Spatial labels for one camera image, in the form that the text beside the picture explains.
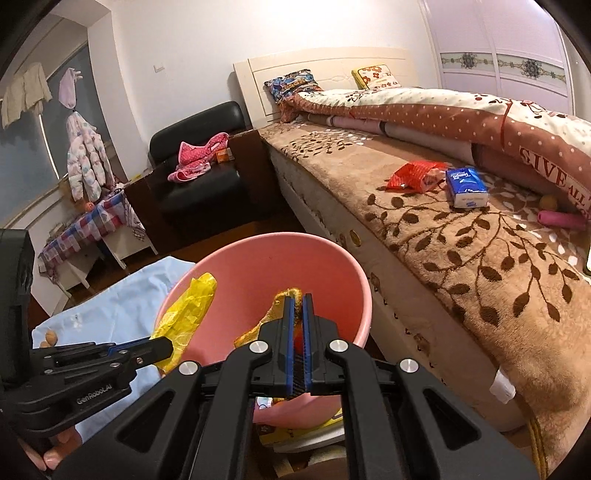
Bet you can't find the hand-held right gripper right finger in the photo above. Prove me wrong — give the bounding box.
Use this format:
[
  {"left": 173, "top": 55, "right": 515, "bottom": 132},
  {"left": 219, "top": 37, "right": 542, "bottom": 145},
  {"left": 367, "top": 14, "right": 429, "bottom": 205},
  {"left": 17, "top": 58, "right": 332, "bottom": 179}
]
[{"left": 302, "top": 293, "right": 541, "bottom": 480}]

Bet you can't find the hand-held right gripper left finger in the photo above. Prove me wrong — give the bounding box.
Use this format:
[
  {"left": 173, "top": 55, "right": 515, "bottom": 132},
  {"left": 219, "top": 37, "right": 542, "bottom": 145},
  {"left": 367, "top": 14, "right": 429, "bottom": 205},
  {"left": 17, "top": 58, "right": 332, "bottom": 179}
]
[{"left": 53, "top": 295, "right": 296, "bottom": 480}]

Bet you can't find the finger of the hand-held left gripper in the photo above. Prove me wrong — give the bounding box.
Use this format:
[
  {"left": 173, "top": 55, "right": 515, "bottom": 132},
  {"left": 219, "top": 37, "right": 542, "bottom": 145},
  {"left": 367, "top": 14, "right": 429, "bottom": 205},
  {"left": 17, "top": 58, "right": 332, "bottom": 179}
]
[
  {"left": 13, "top": 338, "right": 175, "bottom": 435},
  {"left": 29, "top": 338, "right": 153, "bottom": 378}
]

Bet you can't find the orange-yellow snack wrapper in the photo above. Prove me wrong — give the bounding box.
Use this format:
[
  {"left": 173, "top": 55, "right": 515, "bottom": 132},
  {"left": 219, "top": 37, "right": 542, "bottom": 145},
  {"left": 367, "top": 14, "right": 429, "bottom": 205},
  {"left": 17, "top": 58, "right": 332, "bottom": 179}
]
[{"left": 233, "top": 286, "right": 306, "bottom": 352}]

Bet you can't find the pink plastic bucket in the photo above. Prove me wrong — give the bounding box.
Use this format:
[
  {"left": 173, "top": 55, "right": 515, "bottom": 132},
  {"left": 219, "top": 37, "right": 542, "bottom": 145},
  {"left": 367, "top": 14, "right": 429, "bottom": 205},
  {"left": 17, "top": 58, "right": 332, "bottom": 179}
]
[{"left": 154, "top": 233, "right": 373, "bottom": 428}]

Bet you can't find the yellow plastic bag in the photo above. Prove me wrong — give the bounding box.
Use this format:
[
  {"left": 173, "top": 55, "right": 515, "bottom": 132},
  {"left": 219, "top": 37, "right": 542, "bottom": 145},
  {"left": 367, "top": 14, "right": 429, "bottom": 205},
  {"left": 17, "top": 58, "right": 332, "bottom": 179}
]
[{"left": 150, "top": 272, "right": 218, "bottom": 376}]

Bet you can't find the person's left hand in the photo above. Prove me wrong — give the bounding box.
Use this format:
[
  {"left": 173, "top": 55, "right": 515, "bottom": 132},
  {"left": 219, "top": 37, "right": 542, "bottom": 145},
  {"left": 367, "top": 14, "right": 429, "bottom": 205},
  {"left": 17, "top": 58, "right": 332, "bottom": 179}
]
[{"left": 25, "top": 425, "right": 85, "bottom": 470}]

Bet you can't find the light blue cloth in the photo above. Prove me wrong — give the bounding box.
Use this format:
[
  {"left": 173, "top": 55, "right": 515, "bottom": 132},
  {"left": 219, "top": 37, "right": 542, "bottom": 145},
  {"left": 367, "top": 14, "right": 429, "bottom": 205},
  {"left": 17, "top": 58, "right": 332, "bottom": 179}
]
[{"left": 30, "top": 256, "right": 197, "bottom": 439}]

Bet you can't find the plaid tablecloth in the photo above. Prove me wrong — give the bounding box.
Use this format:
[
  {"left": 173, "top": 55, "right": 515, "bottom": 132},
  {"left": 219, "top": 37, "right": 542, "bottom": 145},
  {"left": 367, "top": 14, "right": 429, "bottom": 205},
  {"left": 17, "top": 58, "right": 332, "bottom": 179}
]
[{"left": 38, "top": 191, "right": 127, "bottom": 278}]

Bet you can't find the white small table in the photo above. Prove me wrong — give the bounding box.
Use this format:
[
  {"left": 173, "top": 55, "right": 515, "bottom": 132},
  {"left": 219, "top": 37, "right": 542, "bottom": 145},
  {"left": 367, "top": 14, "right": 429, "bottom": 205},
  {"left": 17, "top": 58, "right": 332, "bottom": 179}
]
[{"left": 46, "top": 222, "right": 158, "bottom": 301}]

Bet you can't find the window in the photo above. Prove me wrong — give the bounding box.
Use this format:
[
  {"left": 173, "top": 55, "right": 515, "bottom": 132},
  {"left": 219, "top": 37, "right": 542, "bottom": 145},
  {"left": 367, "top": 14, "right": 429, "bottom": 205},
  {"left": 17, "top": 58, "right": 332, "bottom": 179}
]
[{"left": 0, "top": 44, "right": 116, "bottom": 227}]

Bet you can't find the checkered hanging towel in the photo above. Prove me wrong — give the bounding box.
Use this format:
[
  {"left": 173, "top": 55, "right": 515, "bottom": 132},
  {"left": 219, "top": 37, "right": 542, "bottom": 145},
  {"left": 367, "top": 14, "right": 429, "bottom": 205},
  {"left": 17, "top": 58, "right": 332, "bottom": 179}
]
[{"left": 124, "top": 203, "right": 147, "bottom": 241}]

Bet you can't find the dark wooden cabinet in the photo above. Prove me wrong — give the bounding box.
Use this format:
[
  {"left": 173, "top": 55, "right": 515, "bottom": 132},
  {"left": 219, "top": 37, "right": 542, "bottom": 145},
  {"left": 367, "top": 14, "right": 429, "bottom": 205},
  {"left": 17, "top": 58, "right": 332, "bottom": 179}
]
[{"left": 124, "top": 168, "right": 185, "bottom": 254}]

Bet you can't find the pastel puffy jacket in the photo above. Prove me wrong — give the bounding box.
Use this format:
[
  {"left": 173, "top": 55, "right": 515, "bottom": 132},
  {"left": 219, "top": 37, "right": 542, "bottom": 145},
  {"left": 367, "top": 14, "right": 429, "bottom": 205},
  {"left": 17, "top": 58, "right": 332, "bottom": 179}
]
[{"left": 67, "top": 113, "right": 114, "bottom": 204}]

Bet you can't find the black leather armchair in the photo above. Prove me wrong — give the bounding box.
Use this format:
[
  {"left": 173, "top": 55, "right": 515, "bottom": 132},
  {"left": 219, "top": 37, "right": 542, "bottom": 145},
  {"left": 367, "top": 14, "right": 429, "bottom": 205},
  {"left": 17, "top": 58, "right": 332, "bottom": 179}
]
[{"left": 148, "top": 102, "right": 259, "bottom": 227}]

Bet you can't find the dark wooden nightstand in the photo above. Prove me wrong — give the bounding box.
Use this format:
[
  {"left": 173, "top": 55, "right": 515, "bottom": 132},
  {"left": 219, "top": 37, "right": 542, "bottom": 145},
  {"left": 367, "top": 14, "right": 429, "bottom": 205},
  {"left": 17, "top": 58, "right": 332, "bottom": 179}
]
[{"left": 228, "top": 129, "right": 289, "bottom": 217}]

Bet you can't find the brown leaf print blanket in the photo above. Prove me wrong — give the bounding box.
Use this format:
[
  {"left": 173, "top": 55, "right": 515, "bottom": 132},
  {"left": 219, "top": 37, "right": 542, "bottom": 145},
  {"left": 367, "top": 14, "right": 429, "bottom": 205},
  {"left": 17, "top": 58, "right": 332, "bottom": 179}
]
[{"left": 259, "top": 122, "right": 591, "bottom": 462}]

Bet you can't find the red snack bag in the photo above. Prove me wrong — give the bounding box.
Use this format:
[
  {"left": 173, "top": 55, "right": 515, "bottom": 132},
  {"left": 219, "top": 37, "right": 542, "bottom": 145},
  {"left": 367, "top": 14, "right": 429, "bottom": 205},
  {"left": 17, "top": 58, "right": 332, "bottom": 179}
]
[{"left": 385, "top": 161, "right": 446, "bottom": 192}]

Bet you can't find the beige hanging garment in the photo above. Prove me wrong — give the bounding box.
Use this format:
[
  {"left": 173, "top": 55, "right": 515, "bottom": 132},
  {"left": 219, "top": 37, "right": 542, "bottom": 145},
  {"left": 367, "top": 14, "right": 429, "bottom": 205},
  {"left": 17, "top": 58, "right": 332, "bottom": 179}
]
[{"left": 1, "top": 62, "right": 52, "bottom": 130}]

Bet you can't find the pink dotted garment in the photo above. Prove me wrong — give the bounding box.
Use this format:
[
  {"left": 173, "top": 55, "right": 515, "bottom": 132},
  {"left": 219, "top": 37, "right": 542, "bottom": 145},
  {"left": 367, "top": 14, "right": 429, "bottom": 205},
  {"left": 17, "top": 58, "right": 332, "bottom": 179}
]
[{"left": 167, "top": 132, "right": 229, "bottom": 184}]

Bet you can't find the pale pink hat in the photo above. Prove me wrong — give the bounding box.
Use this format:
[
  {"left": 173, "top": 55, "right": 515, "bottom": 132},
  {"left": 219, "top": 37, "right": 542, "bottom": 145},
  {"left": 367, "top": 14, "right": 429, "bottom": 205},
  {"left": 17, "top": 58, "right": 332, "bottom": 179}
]
[{"left": 58, "top": 68, "right": 83, "bottom": 110}]

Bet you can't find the blue tissue pack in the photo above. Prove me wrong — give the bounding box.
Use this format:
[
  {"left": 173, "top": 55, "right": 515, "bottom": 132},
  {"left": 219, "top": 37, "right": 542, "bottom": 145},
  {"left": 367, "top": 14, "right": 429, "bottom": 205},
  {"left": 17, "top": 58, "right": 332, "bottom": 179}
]
[{"left": 445, "top": 167, "right": 489, "bottom": 208}]

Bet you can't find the blue patterned pillow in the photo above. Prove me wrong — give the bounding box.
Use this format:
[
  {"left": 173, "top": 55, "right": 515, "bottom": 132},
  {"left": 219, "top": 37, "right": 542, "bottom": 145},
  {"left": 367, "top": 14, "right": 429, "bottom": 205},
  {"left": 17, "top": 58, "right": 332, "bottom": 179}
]
[{"left": 264, "top": 69, "right": 324, "bottom": 102}]

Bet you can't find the polka dot quilt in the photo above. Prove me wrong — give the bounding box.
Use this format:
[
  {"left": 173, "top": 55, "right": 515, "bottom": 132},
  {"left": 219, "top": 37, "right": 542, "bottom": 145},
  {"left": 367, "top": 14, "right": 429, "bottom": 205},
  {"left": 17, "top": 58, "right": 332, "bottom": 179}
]
[{"left": 279, "top": 87, "right": 591, "bottom": 215}]

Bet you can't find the yellow floral pillow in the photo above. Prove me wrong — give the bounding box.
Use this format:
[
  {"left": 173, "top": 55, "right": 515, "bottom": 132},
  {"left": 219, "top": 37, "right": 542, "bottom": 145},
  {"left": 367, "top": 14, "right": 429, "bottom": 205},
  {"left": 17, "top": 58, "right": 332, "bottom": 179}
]
[{"left": 352, "top": 65, "right": 402, "bottom": 90}]

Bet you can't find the pink roll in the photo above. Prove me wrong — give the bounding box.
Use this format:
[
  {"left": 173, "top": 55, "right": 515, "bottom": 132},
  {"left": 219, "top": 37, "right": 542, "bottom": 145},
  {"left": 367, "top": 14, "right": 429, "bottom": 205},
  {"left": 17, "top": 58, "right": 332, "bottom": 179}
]
[{"left": 538, "top": 210, "right": 588, "bottom": 230}]

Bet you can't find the white wardrobe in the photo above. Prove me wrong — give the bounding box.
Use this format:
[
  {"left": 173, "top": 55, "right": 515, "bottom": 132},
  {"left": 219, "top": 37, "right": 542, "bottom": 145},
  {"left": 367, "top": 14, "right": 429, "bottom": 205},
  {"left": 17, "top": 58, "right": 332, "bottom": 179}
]
[{"left": 418, "top": 0, "right": 587, "bottom": 116}]

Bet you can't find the white bed frame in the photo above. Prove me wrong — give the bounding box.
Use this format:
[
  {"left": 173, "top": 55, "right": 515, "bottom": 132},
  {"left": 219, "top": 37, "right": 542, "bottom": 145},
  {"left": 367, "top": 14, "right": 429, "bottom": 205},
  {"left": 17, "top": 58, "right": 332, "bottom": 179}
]
[{"left": 233, "top": 46, "right": 527, "bottom": 432}]

